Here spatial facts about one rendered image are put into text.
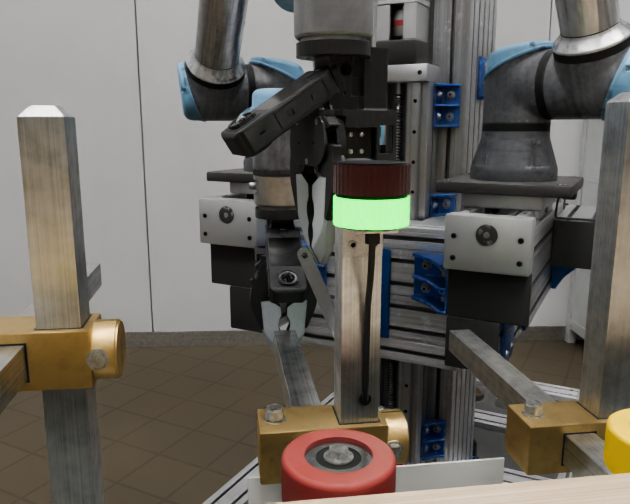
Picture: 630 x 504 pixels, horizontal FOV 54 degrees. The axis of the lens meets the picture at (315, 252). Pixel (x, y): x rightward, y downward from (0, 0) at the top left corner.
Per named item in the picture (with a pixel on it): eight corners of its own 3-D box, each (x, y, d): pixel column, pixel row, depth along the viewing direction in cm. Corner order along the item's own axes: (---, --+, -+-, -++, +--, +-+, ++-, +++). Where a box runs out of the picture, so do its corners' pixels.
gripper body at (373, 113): (397, 171, 60) (400, 42, 58) (320, 175, 56) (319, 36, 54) (356, 167, 67) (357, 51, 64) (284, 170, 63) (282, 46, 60)
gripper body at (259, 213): (305, 283, 91) (305, 202, 89) (313, 299, 83) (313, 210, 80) (253, 285, 90) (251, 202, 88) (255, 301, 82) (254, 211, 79)
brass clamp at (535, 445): (501, 447, 64) (504, 401, 63) (622, 438, 65) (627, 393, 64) (530, 480, 58) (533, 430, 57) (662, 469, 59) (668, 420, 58)
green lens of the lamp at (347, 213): (327, 219, 51) (327, 192, 51) (397, 217, 52) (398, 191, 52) (340, 230, 46) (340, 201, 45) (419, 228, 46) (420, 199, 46)
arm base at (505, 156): (480, 174, 122) (482, 123, 120) (561, 177, 115) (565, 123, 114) (460, 180, 109) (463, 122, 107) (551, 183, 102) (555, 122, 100)
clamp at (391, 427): (257, 456, 59) (256, 407, 58) (394, 446, 61) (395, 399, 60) (260, 490, 54) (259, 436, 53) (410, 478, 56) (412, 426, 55)
